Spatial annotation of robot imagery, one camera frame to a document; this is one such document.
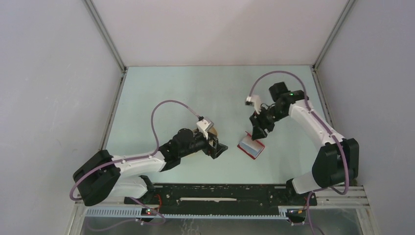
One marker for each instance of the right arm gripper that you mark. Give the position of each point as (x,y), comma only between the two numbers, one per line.
(258,125)

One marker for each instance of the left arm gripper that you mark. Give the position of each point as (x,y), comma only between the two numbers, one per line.
(217,148)

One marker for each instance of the red leather card holder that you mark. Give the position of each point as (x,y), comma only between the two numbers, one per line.
(253,148)

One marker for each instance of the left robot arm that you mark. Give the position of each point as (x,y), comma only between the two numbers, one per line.
(105,175)

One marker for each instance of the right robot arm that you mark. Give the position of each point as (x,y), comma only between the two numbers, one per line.
(337,160)

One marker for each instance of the beige oval plastic tray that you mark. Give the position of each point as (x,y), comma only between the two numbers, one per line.
(211,130)

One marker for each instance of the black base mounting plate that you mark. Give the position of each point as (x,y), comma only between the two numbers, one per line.
(225,199)

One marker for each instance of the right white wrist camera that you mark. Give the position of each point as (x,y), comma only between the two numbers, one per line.
(254,101)

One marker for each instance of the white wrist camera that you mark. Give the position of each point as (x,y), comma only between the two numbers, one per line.
(203,125)
(254,101)

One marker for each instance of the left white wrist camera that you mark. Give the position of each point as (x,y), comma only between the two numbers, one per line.
(203,125)

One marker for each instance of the aluminium frame rail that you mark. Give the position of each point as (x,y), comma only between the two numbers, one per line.
(125,210)

